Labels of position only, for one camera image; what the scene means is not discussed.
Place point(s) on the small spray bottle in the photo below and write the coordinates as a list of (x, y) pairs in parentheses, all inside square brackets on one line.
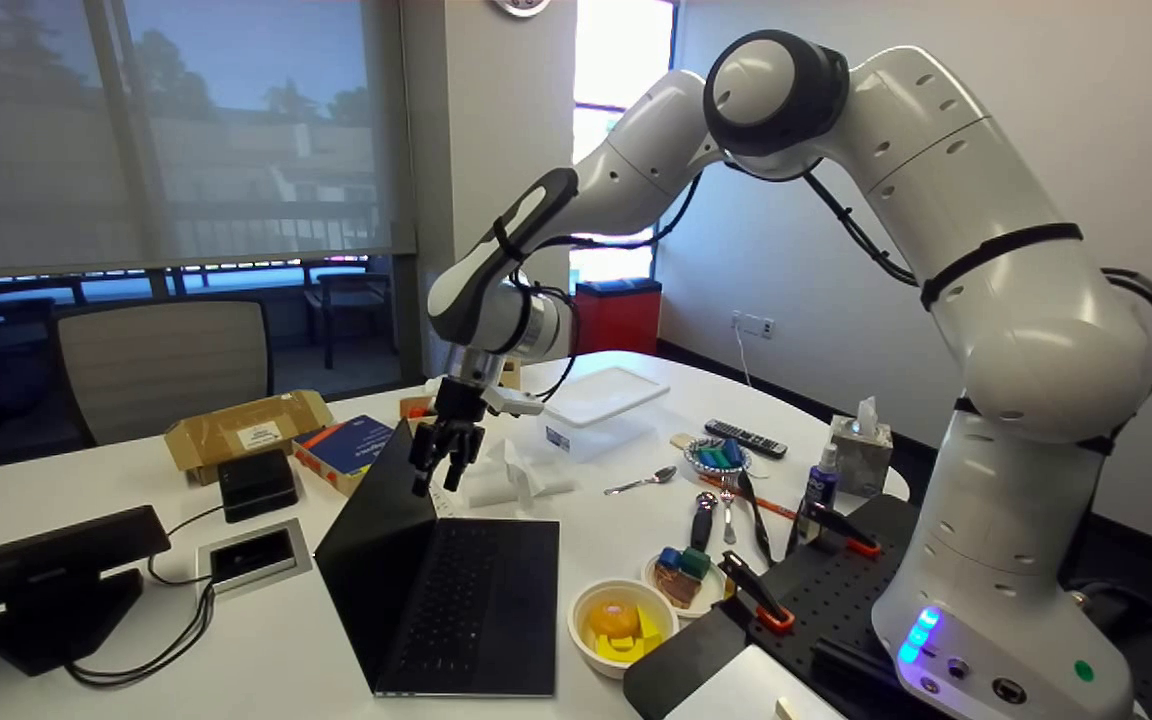
[(812, 503)]

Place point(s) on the white bowl with yellow fruit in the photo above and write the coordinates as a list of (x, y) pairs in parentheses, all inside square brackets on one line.
[(619, 621)]

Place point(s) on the black remote control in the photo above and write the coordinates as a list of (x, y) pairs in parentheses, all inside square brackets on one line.
[(754, 443)]

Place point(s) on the orange marker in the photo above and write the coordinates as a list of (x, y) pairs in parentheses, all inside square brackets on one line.
[(768, 506)]

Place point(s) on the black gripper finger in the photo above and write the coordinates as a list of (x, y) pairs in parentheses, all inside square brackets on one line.
[(421, 472), (458, 470)]

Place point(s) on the white napkin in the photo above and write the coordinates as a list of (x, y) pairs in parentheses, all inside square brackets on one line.
[(515, 470)]

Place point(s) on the black mounting board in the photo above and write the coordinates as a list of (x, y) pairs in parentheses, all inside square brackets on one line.
[(833, 649)]

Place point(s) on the black marker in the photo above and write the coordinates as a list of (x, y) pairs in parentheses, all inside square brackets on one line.
[(759, 519)]

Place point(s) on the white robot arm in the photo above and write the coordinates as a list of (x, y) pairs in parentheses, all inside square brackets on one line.
[(1047, 358)]

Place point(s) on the blue patterned bowl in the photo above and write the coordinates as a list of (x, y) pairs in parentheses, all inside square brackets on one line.
[(717, 458)]

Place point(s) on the black handled tool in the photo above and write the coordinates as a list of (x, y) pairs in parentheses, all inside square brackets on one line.
[(701, 520)]

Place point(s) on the black orange clamp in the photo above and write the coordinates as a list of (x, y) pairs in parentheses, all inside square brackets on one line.
[(768, 609), (844, 528)]

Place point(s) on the cardboard box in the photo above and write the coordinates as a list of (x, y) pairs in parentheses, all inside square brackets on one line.
[(202, 447)]

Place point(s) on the grey office chair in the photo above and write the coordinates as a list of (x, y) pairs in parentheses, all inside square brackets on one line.
[(132, 369)]

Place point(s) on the wall clock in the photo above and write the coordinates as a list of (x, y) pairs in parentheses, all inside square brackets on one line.
[(520, 11)]

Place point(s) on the silver laptop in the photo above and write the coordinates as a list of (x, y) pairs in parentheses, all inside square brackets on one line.
[(442, 605)]

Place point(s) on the blue and yellow book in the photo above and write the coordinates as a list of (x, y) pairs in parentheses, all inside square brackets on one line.
[(345, 454)]

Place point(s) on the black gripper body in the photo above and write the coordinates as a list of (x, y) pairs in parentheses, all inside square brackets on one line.
[(454, 429)]

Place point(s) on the black small box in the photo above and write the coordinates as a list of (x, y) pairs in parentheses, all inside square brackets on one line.
[(252, 486)]

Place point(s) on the silver tissue box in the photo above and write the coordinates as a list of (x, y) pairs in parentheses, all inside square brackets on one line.
[(863, 449)]

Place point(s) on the metal spoon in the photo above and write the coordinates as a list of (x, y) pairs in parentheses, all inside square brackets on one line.
[(658, 477)]

